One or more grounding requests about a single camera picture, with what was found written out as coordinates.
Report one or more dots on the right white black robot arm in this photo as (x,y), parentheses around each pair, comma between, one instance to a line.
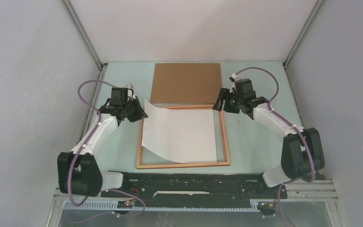
(302,153)

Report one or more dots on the aluminium corner post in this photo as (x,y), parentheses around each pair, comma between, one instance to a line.
(304,30)
(68,6)

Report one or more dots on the wooden picture frame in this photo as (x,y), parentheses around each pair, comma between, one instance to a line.
(148,160)

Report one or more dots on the right aluminium corner post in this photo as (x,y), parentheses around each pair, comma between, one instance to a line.
(304,30)

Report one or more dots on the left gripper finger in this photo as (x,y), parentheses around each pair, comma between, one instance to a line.
(134,117)
(136,106)

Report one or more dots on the sunset photo print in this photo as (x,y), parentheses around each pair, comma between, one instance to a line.
(181,136)

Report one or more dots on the left aluminium corner post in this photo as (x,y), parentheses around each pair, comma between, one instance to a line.
(68,6)

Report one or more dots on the brown cardboard backing board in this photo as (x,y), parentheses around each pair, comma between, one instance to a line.
(186,83)

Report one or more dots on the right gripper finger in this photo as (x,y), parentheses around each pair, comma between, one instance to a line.
(229,106)
(219,104)

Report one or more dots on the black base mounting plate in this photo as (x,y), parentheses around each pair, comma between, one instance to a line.
(198,191)

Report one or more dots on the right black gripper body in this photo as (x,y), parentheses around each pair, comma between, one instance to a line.
(238,99)

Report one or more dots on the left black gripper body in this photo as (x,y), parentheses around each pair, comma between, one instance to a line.
(129,106)

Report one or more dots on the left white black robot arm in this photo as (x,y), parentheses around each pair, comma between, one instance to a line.
(78,170)

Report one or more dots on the aluminium rail with cable duct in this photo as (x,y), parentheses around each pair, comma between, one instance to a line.
(298,191)

